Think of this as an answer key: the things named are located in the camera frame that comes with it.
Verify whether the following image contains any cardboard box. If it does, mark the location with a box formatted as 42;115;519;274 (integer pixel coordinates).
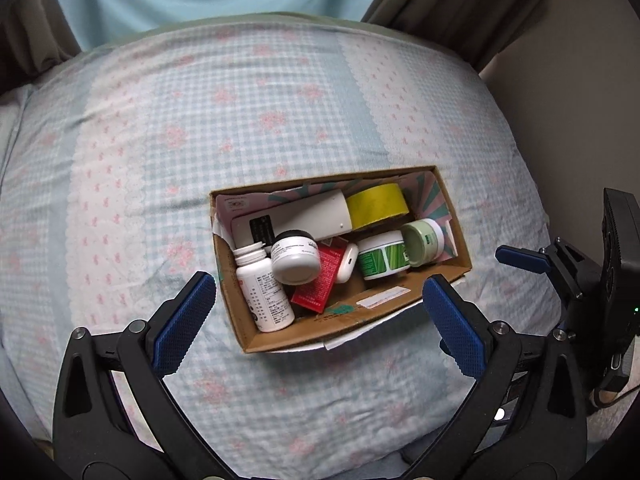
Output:
209;166;472;353

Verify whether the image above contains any small white black jar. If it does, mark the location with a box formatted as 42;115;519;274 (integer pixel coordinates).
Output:
270;230;321;286

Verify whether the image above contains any white earbuds case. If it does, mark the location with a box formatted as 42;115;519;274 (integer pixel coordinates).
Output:
335;243;359;284

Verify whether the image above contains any white remote control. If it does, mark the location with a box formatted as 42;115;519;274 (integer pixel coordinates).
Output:
231;190;352;248

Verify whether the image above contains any white vitamin bottle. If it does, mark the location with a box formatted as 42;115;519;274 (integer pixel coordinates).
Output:
232;242;295;333

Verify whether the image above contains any red carton box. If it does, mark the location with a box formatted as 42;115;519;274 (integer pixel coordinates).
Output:
291;237;348;314

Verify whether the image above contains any pale green cream jar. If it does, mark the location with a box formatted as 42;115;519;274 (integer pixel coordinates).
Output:
400;218;445;266

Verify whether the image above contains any brown curtain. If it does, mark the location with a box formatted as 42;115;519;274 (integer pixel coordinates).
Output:
362;0;544;72

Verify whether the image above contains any green striped white jar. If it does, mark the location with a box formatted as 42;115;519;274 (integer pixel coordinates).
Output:
357;230;410;281

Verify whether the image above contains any yellow tape roll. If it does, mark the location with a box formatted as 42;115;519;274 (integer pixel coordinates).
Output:
346;182;409;231

